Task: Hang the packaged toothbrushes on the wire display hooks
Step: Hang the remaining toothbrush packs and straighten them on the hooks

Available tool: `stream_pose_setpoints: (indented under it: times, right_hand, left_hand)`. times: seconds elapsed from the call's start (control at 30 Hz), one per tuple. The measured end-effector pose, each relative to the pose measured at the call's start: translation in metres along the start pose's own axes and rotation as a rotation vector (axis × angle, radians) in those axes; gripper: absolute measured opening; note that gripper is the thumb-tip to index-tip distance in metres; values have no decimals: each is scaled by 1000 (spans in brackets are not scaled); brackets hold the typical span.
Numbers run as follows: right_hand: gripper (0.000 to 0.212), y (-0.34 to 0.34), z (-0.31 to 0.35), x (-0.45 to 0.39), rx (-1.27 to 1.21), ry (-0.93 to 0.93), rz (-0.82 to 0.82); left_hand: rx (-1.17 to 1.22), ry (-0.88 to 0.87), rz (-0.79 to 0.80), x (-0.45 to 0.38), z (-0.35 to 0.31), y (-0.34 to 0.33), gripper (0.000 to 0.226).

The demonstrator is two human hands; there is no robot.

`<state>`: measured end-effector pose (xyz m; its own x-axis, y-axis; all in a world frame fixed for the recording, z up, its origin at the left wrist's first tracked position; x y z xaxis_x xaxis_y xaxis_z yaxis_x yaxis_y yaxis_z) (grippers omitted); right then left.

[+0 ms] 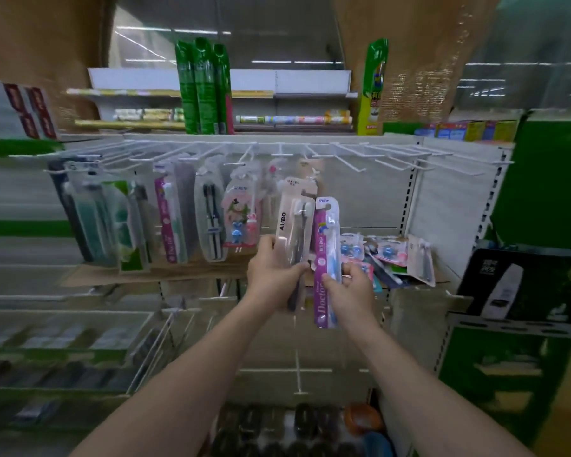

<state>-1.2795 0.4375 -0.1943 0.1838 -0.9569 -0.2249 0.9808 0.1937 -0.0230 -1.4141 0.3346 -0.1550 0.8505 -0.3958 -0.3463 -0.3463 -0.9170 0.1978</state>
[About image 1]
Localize person's right hand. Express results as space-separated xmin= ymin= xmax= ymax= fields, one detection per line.
xmin=321 ymin=261 xmax=379 ymax=331

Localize person's left forearm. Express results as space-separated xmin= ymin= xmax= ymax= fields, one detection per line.
xmin=69 ymin=299 xmax=267 ymax=457

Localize row of colourful wrap rolls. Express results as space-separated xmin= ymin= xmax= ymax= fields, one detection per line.
xmin=113 ymin=107 xmax=353 ymax=126

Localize person's left hand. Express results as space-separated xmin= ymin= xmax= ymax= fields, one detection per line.
xmin=245 ymin=235 xmax=311 ymax=314

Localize pink label toothbrush pack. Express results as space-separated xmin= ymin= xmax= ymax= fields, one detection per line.
xmin=154 ymin=164 xmax=190 ymax=265
xmin=313 ymin=197 xmax=342 ymax=329

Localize pile of toothbrush packs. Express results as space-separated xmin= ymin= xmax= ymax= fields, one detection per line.
xmin=340 ymin=232 xmax=437 ymax=289

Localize clear green toothbrush pack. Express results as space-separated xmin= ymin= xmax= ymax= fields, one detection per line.
xmin=265 ymin=185 xmax=279 ymax=229

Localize blue round packet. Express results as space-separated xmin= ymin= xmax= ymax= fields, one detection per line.
xmin=361 ymin=432 xmax=393 ymax=457

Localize woven brown column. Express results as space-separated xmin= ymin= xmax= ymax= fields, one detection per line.
xmin=332 ymin=0 xmax=503 ymax=122
xmin=0 ymin=0 xmax=105 ymax=131

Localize white shelf unit yellow strips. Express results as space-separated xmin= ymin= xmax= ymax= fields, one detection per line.
xmin=66 ymin=67 xmax=358 ymax=131

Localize clear pink-topped toothbrush pack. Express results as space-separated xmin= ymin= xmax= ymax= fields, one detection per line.
xmin=265 ymin=159 xmax=289 ymax=220

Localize tall green spray can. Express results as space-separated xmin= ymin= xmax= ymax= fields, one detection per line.
xmin=174 ymin=40 xmax=202 ymax=135
xmin=192 ymin=37 xmax=220 ymax=135

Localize kids toothbrush pack blue toy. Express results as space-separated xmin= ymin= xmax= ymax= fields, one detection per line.
xmin=221 ymin=166 xmax=263 ymax=249

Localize person's right forearm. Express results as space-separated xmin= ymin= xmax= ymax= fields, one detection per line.
xmin=357 ymin=318 xmax=536 ymax=457

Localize green label toothbrush pack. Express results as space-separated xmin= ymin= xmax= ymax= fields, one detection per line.
xmin=102 ymin=180 xmax=152 ymax=274

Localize brown cardboard tray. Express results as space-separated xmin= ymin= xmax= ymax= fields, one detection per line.
xmin=59 ymin=254 xmax=267 ymax=289

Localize black product box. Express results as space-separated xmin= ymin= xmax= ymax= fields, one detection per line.
xmin=456 ymin=247 xmax=571 ymax=327

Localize orange round object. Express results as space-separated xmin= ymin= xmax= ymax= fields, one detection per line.
xmin=343 ymin=403 xmax=384 ymax=436

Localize green spray can red side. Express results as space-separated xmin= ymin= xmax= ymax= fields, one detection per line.
xmin=213 ymin=44 xmax=235 ymax=135

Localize teal twin toothbrush pack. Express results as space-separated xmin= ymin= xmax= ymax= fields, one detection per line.
xmin=64 ymin=161 xmax=119 ymax=268

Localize green yellow spray can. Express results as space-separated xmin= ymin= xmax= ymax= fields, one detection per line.
xmin=357 ymin=38 xmax=390 ymax=136

